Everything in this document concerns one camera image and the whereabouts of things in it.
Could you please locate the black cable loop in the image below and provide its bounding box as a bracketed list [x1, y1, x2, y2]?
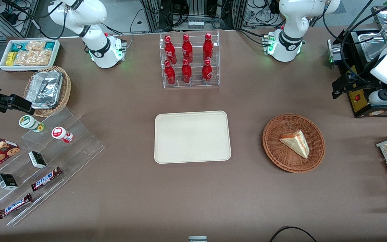
[269, 226, 318, 242]

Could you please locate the aluminium frame rack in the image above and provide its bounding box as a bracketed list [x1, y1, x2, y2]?
[140, 0, 248, 31]

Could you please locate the cream plastic tray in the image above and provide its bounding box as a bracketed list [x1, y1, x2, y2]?
[154, 111, 232, 164]

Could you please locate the light wicker basket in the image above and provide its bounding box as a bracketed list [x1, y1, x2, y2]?
[24, 66, 72, 118]

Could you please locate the clear acrylic stepped display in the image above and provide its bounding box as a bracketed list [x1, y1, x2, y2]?
[0, 107, 106, 227]

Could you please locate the clear cracker bag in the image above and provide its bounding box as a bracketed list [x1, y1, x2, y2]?
[25, 41, 47, 51]
[13, 50, 52, 66]

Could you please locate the small black box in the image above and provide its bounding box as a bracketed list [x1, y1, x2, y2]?
[0, 173, 18, 191]
[28, 151, 47, 169]

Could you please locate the triangle sandwich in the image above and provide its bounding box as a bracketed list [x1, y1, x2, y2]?
[279, 130, 310, 159]

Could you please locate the round brown wicker basket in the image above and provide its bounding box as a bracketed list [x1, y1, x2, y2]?
[262, 113, 326, 173]

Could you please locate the aluminium foil tray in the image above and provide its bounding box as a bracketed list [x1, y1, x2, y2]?
[25, 70, 63, 109]

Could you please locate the clear acrylic bottle rack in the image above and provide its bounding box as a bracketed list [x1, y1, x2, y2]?
[159, 30, 220, 89]

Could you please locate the red cola bottle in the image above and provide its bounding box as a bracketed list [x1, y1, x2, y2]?
[203, 33, 214, 62]
[181, 58, 192, 84]
[164, 35, 177, 65]
[182, 34, 194, 64]
[202, 59, 213, 85]
[164, 60, 176, 85]

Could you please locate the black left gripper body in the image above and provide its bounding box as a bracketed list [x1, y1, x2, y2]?
[332, 72, 381, 99]

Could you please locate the white rectangular snack bin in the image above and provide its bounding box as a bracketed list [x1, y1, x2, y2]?
[0, 39, 61, 73]

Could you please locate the green-lid yogurt cup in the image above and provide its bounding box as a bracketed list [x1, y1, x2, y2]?
[18, 115, 45, 133]

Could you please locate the red-lid yogurt cup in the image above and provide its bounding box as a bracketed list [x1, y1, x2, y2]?
[51, 126, 74, 144]

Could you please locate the Snickers chocolate bar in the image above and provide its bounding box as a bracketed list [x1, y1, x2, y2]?
[0, 193, 33, 219]
[31, 167, 63, 192]

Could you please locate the black food warmer appliance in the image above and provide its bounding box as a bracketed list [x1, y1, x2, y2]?
[327, 7, 387, 118]

